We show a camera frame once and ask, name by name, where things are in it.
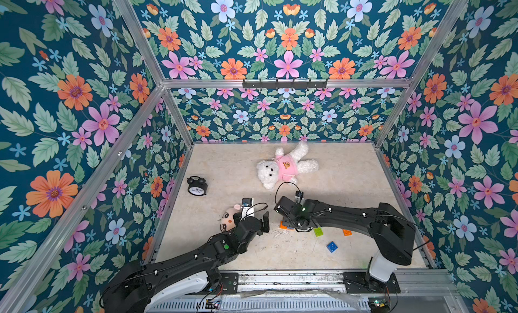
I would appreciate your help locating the pig plush doll striped shirt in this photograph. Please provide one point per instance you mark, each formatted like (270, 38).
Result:
(227, 221)

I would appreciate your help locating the aluminium front rail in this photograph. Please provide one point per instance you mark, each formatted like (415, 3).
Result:
(408, 290)

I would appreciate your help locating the small blue lego brick lower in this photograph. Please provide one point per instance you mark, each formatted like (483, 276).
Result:
(332, 247)

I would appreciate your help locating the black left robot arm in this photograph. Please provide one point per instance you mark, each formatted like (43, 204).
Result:
(136, 286)

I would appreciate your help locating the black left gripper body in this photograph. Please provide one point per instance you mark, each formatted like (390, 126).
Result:
(259, 229)

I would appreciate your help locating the white teddy bear pink shirt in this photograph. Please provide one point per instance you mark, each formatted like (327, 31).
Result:
(285, 167)

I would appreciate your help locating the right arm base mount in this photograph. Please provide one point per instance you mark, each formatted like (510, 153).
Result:
(378, 278)

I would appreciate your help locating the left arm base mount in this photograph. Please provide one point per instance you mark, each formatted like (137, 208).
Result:
(199, 283)

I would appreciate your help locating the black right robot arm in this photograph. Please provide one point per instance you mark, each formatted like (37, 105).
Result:
(393, 233)

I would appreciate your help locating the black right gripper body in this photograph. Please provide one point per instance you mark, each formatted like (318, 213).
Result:
(281, 207)

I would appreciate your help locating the black bracket on rail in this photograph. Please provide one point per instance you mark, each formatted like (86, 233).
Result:
(284, 84)

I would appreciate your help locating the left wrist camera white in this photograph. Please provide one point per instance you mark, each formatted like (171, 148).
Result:
(247, 208)

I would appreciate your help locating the black alarm clock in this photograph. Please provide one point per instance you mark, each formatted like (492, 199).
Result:
(197, 186)

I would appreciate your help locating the green lego brick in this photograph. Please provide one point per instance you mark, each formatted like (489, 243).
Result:
(318, 232)

